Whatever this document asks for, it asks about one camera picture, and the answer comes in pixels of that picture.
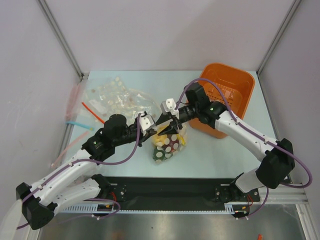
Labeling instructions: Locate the clear dotted zip bag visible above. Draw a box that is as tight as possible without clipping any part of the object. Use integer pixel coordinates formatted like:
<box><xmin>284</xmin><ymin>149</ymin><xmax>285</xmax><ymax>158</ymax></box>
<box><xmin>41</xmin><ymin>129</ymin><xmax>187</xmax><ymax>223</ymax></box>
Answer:
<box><xmin>151</xmin><ymin>123</ymin><xmax>187</xmax><ymax>164</ymax></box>

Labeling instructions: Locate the orange plastic basket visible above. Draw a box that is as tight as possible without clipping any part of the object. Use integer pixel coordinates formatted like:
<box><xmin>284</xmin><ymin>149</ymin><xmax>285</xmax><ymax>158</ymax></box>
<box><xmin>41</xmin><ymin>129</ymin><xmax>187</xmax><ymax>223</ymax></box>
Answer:
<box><xmin>188</xmin><ymin>63</ymin><xmax>255</xmax><ymax>139</ymax></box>

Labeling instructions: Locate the yellow banana bunch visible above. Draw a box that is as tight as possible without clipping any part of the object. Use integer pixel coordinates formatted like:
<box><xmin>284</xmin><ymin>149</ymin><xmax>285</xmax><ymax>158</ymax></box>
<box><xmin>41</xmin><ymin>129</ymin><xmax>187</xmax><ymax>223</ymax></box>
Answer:
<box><xmin>176</xmin><ymin>134</ymin><xmax>187</xmax><ymax>146</ymax></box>

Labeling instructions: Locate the dark red apple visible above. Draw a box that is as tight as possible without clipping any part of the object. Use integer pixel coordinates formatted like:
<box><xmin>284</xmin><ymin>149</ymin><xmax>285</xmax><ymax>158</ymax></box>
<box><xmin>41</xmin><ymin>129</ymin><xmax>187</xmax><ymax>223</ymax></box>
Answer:
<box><xmin>165</xmin><ymin>134</ymin><xmax>180</xmax><ymax>153</ymax></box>

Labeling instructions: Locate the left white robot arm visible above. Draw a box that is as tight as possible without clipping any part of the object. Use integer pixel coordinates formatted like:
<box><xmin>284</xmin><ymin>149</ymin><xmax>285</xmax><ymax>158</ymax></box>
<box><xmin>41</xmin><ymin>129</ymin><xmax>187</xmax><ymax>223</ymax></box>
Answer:
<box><xmin>15</xmin><ymin>112</ymin><xmax>157</xmax><ymax>230</ymax></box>

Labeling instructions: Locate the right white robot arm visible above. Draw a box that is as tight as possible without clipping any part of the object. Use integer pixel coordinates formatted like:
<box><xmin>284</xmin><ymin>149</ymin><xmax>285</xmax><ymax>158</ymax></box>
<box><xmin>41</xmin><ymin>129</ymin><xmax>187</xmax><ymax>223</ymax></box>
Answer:
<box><xmin>156</xmin><ymin>82</ymin><xmax>295</xmax><ymax>201</ymax></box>

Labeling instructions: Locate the crumpled clear bag middle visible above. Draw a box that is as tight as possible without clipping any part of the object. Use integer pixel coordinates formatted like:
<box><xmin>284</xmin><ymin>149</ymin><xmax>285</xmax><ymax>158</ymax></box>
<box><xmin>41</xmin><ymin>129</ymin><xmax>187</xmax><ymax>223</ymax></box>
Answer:
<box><xmin>107</xmin><ymin>89</ymin><xmax>161</xmax><ymax>125</ymax></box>

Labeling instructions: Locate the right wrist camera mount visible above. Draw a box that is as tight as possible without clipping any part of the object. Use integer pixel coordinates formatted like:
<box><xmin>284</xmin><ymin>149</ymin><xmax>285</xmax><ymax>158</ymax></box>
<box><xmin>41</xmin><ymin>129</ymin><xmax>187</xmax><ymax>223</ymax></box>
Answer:
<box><xmin>160</xmin><ymin>98</ymin><xmax>180</xmax><ymax>119</ymax></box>

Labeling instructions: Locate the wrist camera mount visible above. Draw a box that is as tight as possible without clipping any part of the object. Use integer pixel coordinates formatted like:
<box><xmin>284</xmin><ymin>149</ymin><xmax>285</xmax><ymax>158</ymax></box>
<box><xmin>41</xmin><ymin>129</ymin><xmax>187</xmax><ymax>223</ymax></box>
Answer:
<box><xmin>138</xmin><ymin>112</ymin><xmax>156</xmax><ymax>135</ymax></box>
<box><xmin>160</xmin><ymin>98</ymin><xmax>180</xmax><ymax>119</ymax></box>

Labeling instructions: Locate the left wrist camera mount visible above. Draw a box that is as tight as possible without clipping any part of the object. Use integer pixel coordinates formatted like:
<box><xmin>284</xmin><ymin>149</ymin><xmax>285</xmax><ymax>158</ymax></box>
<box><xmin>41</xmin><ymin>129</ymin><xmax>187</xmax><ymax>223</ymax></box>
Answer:
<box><xmin>138</xmin><ymin>112</ymin><xmax>156</xmax><ymax>135</ymax></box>

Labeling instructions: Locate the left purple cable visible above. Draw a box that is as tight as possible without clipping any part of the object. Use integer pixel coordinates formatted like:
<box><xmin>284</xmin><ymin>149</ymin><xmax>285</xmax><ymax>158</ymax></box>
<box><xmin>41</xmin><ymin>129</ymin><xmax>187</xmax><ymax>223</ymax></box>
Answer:
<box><xmin>17</xmin><ymin>113</ymin><xmax>147</xmax><ymax>230</ymax></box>

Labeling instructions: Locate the purple cable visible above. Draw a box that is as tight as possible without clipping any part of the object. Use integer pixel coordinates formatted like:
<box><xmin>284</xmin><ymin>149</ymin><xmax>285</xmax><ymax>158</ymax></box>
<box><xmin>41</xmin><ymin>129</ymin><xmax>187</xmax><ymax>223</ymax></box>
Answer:
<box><xmin>17</xmin><ymin>113</ymin><xmax>147</xmax><ymax>230</ymax></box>
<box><xmin>174</xmin><ymin>77</ymin><xmax>313</xmax><ymax>221</ymax></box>

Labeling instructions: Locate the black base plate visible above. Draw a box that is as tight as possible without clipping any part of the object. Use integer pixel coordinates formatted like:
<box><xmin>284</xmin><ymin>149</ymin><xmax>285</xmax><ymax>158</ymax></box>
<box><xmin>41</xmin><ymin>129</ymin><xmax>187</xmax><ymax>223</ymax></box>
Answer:
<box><xmin>106</xmin><ymin>176</ymin><xmax>261</xmax><ymax>206</ymax></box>

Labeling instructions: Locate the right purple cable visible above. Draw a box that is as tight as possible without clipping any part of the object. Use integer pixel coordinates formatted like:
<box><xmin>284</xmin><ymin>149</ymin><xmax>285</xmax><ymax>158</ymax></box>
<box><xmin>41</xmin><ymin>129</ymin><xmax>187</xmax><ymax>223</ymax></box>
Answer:
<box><xmin>174</xmin><ymin>77</ymin><xmax>313</xmax><ymax>221</ymax></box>

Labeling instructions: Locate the white slotted cable duct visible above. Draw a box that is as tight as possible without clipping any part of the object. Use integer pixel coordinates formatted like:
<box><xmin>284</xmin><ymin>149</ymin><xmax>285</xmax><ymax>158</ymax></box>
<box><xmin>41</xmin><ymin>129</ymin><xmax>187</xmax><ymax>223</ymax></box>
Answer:
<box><xmin>61</xmin><ymin>202</ymin><xmax>250</xmax><ymax>214</ymax></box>

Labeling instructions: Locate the aluminium front rail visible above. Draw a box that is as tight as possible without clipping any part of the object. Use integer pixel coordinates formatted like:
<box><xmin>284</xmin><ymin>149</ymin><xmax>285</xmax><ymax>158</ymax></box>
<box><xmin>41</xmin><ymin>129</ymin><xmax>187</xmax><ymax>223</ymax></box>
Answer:
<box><xmin>257</xmin><ymin>182</ymin><xmax>308</xmax><ymax>204</ymax></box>

